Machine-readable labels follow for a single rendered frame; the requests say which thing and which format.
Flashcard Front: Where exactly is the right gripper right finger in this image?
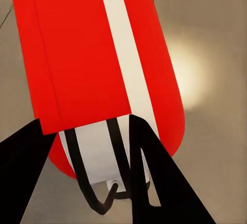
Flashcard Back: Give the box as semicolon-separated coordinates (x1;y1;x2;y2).
129;114;216;224

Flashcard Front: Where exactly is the radio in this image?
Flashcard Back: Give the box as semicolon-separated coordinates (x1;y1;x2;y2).
13;0;185;215

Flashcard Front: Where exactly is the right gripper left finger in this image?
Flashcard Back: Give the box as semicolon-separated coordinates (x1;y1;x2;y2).
0;118;57;224

